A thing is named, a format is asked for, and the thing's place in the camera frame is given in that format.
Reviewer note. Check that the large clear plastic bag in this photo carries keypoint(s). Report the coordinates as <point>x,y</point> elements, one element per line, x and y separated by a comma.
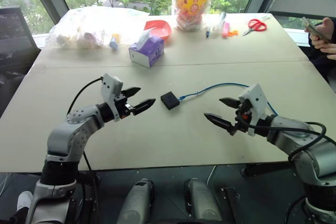
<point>86,24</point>

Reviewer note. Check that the small blue yellow bottle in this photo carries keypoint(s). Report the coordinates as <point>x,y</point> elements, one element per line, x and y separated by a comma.
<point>114,41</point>

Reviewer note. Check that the grey rounded robot leg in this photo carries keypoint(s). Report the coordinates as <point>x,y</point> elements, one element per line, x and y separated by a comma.
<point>202,203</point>
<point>137,203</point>

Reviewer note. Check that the white shoe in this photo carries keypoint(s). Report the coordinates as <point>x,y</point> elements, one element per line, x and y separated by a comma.
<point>25,201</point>

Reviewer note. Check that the black bracket under table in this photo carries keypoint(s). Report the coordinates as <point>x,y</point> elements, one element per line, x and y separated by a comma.
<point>232,203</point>

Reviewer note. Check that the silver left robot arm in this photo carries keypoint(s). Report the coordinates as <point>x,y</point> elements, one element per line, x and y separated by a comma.
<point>68,134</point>

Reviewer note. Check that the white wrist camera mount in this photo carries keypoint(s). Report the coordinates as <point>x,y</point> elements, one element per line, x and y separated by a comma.
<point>110,85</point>
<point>256,95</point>

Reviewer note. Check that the black table leg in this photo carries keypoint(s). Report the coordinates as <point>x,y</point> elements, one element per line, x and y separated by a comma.
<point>265,169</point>

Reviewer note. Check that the white pen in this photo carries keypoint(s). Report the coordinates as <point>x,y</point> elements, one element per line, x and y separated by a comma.
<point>265,17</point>

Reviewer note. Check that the small orange toy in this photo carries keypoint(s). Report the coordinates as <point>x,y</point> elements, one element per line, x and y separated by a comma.
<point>233,33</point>

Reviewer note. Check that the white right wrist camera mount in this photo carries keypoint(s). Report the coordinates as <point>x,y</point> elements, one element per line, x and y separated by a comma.
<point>256,95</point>

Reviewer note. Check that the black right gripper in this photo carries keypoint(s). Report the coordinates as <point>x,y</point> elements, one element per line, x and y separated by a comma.
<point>242,121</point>

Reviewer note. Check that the person's dark clothing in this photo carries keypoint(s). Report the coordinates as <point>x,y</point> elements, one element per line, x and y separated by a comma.
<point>321,62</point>

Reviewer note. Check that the clear pack of pens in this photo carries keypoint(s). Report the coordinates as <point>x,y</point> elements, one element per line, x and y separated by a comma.
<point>218,23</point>

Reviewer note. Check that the red plastic bowl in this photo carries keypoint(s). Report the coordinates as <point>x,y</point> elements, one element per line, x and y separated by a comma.
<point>160,28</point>

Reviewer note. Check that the candy jar with orange lid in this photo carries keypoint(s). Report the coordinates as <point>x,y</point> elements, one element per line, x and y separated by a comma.
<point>193,1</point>

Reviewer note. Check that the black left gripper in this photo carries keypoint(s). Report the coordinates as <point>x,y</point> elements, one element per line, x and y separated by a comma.
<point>123,108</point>

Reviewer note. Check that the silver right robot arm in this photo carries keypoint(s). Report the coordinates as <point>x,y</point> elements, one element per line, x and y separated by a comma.
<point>299,140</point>

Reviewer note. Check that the smartphone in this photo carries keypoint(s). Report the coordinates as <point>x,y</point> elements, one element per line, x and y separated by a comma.
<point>312,28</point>

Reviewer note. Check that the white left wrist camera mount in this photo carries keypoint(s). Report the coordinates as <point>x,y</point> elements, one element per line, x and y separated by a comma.
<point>110,85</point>

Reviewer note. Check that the black chair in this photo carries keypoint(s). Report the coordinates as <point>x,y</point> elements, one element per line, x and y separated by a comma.
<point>13,51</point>

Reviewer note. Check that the purple tissue box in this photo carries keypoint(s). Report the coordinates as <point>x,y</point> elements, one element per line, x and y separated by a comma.
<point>149,53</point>

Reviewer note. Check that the small black box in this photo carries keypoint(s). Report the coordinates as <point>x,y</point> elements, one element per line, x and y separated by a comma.
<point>170,100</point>

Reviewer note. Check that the person's hand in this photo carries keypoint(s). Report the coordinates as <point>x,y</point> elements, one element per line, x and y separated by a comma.
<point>321,44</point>
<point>326,26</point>

